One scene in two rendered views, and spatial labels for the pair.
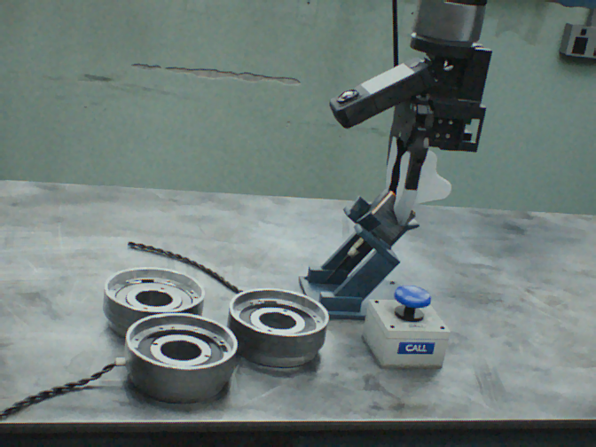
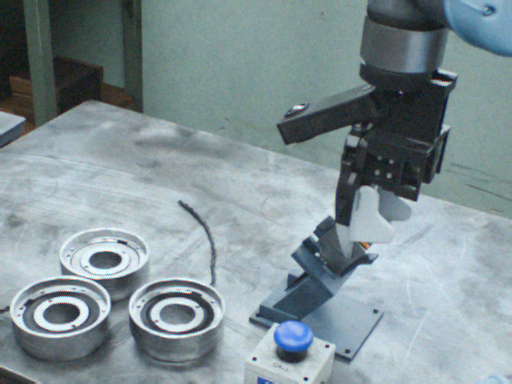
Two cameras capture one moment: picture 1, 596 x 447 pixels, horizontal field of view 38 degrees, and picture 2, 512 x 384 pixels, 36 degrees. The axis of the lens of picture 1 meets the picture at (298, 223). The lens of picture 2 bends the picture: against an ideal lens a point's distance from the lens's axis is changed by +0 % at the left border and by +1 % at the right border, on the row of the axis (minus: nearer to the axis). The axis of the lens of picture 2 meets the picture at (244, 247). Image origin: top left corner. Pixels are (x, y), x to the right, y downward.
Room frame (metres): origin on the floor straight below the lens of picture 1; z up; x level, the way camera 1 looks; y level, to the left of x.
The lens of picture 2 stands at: (0.35, -0.48, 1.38)
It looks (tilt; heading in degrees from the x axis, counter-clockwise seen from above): 34 degrees down; 40
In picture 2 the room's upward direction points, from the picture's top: 4 degrees clockwise
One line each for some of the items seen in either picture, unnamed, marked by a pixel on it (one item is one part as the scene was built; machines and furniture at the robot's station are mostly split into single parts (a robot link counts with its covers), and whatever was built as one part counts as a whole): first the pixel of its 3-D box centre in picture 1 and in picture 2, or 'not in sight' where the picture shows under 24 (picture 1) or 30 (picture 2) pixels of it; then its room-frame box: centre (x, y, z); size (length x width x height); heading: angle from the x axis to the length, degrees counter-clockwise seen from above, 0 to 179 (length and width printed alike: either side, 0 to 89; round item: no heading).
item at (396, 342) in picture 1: (410, 332); (294, 369); (0.85, -0.14, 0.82); 0.08 x 0.07 x 0.05; 105
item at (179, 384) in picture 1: (180, 357); (62, 319); (0.73, 0.09, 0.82); 0.10 x 0.10 x 0.04
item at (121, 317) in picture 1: (153, 305); (105, 265); (0.83, 0.14, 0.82); 0.10 x 0.10 x 0.04
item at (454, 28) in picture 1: (446, 20); (404, 41); (0.98, -0.13, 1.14); 0.08 x 0.08 x 0.05
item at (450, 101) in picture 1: (439, 94); (396, 126); (0.97, -0.13, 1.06); 0.09 x 0.08 x 0.12; 103
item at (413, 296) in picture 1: (409, 310); (291, 349); (0.85, -0.13, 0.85); 0.04 x 0.04 x 0.05
